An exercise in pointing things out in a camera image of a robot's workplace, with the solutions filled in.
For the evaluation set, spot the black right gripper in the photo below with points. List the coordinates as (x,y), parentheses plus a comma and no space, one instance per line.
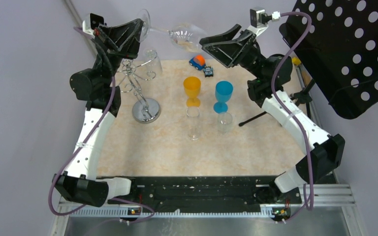
(229,54)

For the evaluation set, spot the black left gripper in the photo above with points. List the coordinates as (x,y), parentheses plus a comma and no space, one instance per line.
(110,37)

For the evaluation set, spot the clear textured glass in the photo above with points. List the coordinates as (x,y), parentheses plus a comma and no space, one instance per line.
(153,67)

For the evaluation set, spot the clear wine glass back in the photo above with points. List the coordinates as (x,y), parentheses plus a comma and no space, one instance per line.
(185,36)

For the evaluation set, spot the clear wine glass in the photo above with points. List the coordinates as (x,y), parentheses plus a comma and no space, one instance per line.
(185,36)
(224,122)
(193,115)

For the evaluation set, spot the blue plastic wine glass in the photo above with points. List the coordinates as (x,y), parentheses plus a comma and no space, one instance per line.
(223,93)

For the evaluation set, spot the yellow plastic wine glass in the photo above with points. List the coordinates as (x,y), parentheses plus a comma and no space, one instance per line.
(192,87)

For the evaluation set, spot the clear wine glass front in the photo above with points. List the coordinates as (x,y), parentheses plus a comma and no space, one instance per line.
(224,122)

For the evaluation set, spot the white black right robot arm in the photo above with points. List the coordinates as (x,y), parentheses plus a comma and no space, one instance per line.
(323,152)

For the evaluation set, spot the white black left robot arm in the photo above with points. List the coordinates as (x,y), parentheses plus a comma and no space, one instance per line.
(77,180)

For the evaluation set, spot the chrome wine glass rack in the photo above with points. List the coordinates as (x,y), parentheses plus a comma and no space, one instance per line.
(145,110)

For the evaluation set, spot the blue orange toy car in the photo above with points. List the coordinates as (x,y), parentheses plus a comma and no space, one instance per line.
(198,62)

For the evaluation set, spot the yellow corner block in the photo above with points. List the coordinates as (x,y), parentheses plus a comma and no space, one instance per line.
(296,61)

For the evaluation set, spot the black tripod stand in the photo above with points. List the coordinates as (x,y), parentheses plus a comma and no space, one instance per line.
(283,107)

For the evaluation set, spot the black perforated music stand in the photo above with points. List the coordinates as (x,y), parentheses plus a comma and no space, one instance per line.
(341,52)

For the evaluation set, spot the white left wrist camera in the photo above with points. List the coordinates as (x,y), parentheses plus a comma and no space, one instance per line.
(91,22)

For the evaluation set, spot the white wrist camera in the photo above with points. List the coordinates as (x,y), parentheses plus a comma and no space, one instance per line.
(91,22)
(259,19)

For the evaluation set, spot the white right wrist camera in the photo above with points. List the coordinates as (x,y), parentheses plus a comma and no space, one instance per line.
(259,19)

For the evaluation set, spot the aluminium frame rail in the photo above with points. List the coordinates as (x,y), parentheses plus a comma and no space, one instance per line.
(78,23)

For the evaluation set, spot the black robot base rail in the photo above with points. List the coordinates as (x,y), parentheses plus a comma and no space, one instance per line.
(209,194)

